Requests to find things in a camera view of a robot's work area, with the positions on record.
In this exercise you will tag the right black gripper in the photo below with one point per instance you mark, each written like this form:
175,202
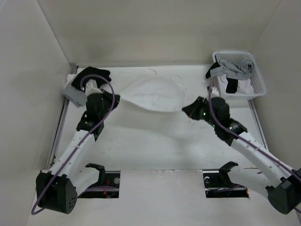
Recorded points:
192,109

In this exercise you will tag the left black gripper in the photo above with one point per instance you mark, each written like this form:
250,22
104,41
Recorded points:
107,95

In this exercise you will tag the white tank top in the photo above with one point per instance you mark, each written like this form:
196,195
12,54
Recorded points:
155,93

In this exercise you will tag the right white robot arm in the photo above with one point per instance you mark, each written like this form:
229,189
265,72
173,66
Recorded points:
279,183

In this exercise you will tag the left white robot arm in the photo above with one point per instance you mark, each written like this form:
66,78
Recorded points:
59,187

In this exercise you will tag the folded grey tank top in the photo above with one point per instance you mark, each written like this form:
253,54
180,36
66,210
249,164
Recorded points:
77,97

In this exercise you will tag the folded black tank top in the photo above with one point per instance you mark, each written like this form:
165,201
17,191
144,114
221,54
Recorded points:
84,76

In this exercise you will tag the crumpled black tank top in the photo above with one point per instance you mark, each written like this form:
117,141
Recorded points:
229,85

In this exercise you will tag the crumpled grey tank top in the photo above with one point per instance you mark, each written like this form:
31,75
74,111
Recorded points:
241,71

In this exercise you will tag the white garment in basket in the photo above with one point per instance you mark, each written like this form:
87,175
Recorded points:
244,87

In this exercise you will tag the white plastic laundry basket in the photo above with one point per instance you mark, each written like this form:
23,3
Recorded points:
256,80

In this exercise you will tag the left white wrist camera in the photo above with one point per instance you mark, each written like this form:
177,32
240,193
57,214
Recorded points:
92,88

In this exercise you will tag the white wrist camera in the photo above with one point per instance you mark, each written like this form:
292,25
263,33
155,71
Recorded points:
92,88
213,91

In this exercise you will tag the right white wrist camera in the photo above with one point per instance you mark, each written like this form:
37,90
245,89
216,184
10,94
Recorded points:
213,91

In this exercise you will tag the left metal table rail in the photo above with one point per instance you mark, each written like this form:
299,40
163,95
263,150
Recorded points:
58,130

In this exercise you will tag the metal table rail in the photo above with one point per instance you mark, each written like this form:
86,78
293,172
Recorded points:
258,124
58,130

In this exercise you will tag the right metal table rail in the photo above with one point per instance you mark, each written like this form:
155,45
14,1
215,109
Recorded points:
258,124

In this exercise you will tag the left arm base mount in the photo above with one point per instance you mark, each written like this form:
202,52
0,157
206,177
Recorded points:
107,184

